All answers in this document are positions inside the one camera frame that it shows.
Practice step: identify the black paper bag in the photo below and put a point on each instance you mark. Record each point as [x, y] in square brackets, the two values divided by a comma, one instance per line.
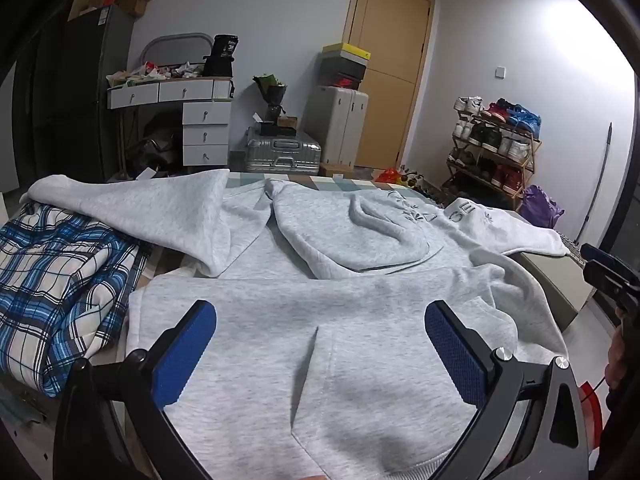
[222, 55]

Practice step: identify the grey bed headboard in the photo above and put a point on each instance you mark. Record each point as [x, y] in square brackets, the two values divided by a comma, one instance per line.
[560, 280]

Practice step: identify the pile of crumpled packaging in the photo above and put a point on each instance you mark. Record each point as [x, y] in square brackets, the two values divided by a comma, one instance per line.
[150, 72]

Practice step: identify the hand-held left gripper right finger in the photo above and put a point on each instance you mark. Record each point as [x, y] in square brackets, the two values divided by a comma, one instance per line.
[457, 355]

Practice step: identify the grey framed mirror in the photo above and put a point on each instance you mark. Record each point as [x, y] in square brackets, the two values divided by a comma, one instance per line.
[170, 47]

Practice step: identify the white suitcase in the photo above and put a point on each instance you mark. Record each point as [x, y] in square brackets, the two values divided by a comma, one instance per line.
[332, 125]

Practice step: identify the wooden door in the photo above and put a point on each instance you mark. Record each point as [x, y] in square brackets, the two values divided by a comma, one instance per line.
[390, 110]

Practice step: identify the yellow lid shoe box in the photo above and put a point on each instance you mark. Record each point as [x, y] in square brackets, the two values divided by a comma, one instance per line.
[345, 52]

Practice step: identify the black red shoe box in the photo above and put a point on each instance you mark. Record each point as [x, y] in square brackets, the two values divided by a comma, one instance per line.
[340, 82]

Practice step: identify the white wall switch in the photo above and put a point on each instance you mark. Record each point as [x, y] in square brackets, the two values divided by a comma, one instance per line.
[499, 72]

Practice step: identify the checkered bed sheet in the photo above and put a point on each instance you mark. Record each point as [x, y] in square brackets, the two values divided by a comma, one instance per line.
[325, 183]

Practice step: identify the wooden shoe rack with shoes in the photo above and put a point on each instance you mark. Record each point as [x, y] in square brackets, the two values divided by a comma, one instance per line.
[500, 135]

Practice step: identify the dark wrapped flower bouquet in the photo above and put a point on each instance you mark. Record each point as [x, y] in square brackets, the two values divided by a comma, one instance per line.
[272, 92]

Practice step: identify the low cardboard box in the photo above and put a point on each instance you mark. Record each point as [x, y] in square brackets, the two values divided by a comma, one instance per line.
[337, 170]

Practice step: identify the open cardboard box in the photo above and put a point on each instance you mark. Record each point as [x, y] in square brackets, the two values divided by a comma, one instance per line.
[135, 2]

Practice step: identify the white dressing table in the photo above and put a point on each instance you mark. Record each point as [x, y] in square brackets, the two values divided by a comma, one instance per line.
[205, 135]

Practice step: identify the grey hoodie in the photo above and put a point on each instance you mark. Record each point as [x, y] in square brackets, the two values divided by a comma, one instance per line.
[350, 310]

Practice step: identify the orange plastic bag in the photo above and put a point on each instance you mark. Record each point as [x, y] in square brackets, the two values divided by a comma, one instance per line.
[387, 176]

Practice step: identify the small black box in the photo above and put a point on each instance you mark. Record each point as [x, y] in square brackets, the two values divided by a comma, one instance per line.
[267, 128]

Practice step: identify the small brown box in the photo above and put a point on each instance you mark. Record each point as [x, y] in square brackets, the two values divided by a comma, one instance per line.
[287, 123]

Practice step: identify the purple plastic bag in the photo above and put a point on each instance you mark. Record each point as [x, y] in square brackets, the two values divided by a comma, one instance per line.
[542, 207]

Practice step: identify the dark wardrobe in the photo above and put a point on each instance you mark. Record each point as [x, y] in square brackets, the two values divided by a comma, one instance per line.
[75, 100]

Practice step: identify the black handbag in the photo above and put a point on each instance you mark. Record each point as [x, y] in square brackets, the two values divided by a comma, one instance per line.
[157, 140]

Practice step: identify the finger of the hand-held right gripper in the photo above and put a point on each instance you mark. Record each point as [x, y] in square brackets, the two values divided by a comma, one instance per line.
[607, 267]

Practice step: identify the blue plaid quilt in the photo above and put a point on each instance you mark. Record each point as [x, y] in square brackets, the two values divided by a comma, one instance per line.
[50, 285]

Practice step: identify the silver suitcase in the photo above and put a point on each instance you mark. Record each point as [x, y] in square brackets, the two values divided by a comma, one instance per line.
[282, 152]

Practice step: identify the person's right hand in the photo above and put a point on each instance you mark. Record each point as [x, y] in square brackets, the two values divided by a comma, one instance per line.
[617, 350]

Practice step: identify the thin grey pole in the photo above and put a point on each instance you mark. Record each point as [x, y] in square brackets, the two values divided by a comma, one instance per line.
[602, 170]

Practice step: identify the loose shoes and toys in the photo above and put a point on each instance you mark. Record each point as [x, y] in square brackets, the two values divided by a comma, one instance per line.
[420, 185]

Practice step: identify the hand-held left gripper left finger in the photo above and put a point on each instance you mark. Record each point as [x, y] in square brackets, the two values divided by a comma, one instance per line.
[185, 355]

